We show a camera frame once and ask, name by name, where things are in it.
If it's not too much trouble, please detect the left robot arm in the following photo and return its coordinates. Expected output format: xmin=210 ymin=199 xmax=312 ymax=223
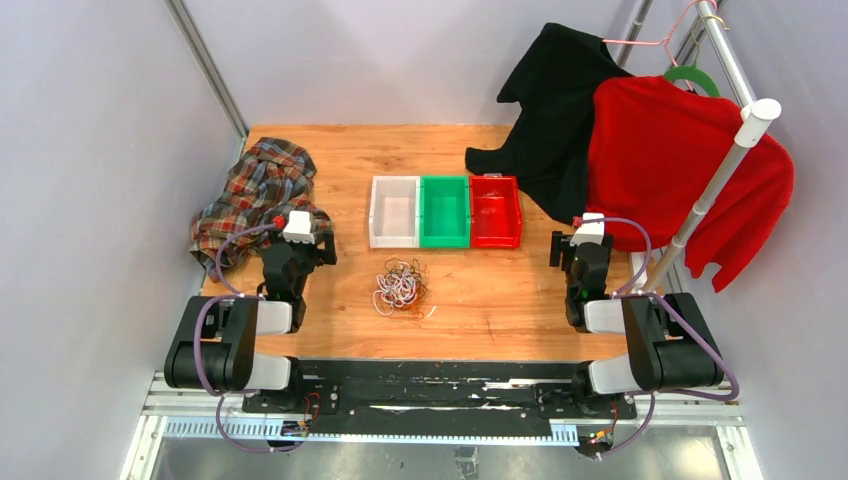
xmin=164 ymin=231 xmax=337 ymax=413

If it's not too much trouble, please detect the white clothes rack pole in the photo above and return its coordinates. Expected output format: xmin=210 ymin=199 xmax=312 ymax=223
xmin=638 ymin=98 xmax=782 ymax=293

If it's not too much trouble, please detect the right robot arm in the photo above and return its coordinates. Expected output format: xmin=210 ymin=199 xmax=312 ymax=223
xmin=549 ymin=231 xmax=725 ymax=417

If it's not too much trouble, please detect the green hanger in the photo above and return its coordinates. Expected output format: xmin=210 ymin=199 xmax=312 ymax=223
xmin=663 ymin=65 xmax=722 ymax=98

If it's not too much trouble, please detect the red sweater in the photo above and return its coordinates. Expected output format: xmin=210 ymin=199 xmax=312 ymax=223
xmin=586 ymin=76 xmax=795 ymax=292

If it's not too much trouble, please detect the aluminium frame rail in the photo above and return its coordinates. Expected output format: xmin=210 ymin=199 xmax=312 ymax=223
xmin=164 ymin=0 xmax=250 ymax=143

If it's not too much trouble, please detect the white thin cable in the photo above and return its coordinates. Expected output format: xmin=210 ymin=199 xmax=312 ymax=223
xmin=371 ymin=266 xmax=439 ymax=318

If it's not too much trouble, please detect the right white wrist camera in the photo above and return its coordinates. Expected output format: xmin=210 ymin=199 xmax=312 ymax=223
xmin=569 ymin=212 xmax=605 ymax=246

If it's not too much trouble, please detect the black thin cable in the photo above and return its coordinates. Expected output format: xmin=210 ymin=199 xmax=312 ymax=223
xmin=380 ymin=258 xmax=425 ymax=313

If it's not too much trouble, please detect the black t-shirt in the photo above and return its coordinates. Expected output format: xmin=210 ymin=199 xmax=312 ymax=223
xmin=465 ymin=23 xmax=630 ymax=224

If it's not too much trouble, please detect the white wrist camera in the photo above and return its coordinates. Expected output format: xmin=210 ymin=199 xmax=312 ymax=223
xmin=569 ymin=212 xmax=605 ymax=246
xmin=282 ymin=210 xmax=316 ymax=244

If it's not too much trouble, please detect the pink wire hanger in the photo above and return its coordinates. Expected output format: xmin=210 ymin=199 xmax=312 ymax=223
xmin=602 ymin=0 xmax=701 ymax=67

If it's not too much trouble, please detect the white plastic bin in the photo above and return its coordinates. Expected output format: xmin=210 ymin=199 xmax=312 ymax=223
xmin=368 ymin=176 xmax=421 ymax=249

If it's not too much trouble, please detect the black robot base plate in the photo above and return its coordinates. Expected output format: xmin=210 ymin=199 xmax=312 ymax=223
xmin=242 ymin=359 xmax=636 ymax=437

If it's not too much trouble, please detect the red plastic bin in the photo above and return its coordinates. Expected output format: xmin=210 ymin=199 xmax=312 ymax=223
xmin=469 ymin=175 xmax=523 ymax=249

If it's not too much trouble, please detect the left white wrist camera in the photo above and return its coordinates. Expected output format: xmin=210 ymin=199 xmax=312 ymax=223
xmin=282 ymin=210 xmax=316 ymax=244

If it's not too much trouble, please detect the plaid flannel shirt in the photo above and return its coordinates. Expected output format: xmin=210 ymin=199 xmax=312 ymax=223
xmin=189 ymin=137 xmax=333 ymax=282

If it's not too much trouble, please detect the green plastic bin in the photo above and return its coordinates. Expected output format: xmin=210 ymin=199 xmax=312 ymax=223
xmin=419 ymin=175 xmax=471 ymax=249

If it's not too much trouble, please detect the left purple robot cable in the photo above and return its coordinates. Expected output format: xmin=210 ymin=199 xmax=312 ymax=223
xmin=192 ymin=222 xmax=306 ymax=456

